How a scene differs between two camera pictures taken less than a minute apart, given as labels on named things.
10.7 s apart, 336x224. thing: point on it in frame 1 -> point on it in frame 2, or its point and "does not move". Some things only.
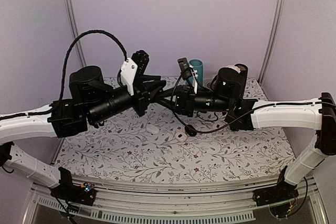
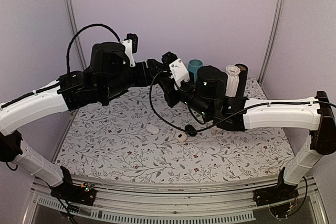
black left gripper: x=142 y=93 -> x=154 y=76
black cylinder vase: x=243 y=70 does not move
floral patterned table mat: x=223 y=142 does not move
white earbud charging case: x=152 y=129 does not move
